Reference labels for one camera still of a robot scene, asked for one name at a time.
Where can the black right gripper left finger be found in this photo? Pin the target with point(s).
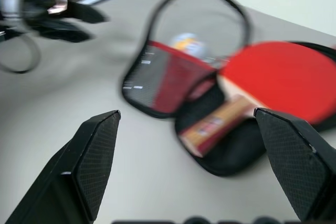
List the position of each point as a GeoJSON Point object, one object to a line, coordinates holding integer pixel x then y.
{"type": "Point", "coordinates": [86, 161]}

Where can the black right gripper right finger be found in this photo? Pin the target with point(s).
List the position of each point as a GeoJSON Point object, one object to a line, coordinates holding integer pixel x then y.
{"type": "Point", "coordinates": [294, 155]}

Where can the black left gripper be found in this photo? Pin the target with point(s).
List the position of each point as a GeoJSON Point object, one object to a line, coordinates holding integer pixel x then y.
{"type": "Point", "coordinates": [36, 11]}

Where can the red table tennis paddle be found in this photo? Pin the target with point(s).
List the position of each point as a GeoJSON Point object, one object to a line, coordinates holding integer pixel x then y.
{"type": "Point", "coordinates": [278, 82]}

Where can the black zip paddle case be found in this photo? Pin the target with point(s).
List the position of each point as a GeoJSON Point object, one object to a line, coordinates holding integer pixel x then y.
{"type": "Point", "coordinates": [236, 162]}

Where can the white orange table tennis ball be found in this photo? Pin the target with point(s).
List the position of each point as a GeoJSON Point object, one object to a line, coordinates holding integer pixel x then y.
{"type": "Point", "coordinates": [188, 43]}

